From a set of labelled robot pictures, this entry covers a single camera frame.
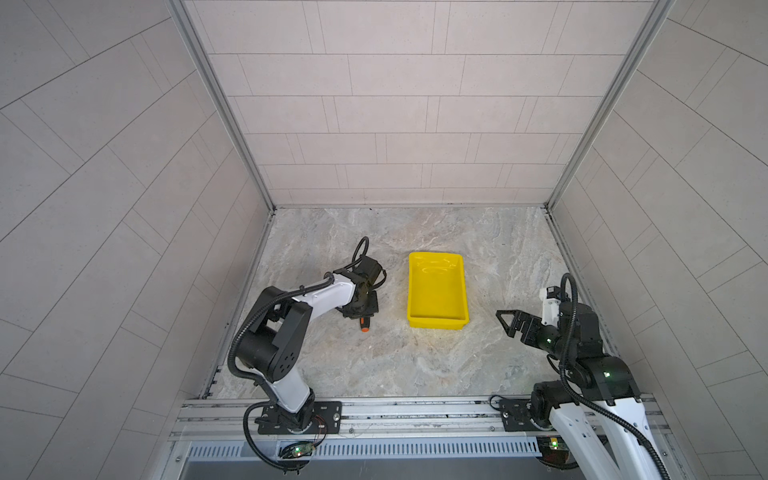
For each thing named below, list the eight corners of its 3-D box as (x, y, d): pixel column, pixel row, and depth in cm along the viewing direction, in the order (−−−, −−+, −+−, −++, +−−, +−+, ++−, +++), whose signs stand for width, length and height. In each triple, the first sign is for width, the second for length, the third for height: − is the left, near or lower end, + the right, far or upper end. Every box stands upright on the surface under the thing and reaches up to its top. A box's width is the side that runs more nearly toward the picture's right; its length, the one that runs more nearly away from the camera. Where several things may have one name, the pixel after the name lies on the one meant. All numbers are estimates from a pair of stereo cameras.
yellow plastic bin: (407, 330, 87) (408, 321, 82) (406, 262, 103) (407, 250, 98) (469, 330, 88) (473, 321, 82) (458, 262, 103) (462, 251, 98)
